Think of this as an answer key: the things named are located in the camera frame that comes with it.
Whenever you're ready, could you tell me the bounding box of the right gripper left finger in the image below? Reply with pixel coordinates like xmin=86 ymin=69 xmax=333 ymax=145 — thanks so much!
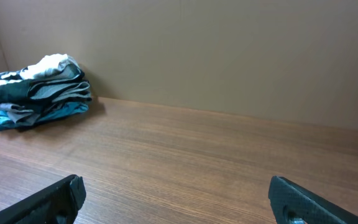
xmin=0 ymin=174 xmax=86 ymax=224

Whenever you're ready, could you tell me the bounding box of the grey folded garment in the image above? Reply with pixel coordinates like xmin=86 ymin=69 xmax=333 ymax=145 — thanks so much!
xmin=0 ymin=80 xmax=92 ymax=123

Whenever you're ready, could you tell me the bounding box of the blue denim folded garment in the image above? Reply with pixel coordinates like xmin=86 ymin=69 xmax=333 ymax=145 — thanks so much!
xmin=0 ymin=101 xmax=89 ymax=131

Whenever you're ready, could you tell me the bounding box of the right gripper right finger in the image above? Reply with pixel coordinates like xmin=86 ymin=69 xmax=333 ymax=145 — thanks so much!
xmin=268 ymin=176 xmax=358 ymax=224

